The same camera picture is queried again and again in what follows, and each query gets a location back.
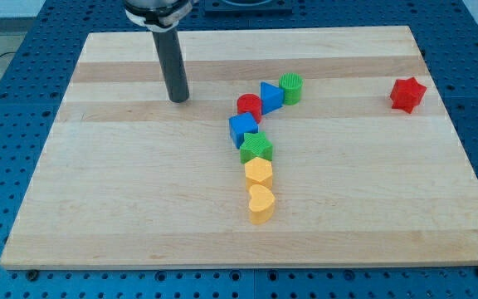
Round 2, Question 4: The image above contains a yellow heart block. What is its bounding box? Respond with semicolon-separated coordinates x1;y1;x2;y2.
248;184;276;225

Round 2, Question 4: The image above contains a green cylinder block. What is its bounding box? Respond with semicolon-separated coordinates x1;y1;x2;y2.
279;72;304;105

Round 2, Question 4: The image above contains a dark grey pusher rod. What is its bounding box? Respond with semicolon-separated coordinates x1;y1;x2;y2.
153;27;190;103

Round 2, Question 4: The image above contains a blue triangle block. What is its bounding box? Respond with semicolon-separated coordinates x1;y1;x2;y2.
260;81;284;115

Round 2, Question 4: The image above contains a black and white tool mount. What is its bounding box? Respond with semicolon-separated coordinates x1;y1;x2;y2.
123;0;193;32

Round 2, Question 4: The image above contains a yellow hexagon block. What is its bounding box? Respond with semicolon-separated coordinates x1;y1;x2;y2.
244;157;273;190

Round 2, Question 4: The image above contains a wooden board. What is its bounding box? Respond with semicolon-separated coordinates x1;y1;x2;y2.
0;26;478;270

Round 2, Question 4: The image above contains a green star block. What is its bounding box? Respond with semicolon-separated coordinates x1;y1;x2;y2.
240;131;273;164

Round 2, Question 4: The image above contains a red cylinder block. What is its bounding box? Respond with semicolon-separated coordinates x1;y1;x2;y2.
237;93;262;124

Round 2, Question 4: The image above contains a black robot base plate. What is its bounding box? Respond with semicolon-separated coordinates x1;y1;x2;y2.
201;0;294;14

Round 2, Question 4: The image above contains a red star block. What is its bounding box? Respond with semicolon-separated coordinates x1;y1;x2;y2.
389;77;427;114

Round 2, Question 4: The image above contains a blue cube block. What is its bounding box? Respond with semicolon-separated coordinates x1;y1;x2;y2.
228;112;258;149

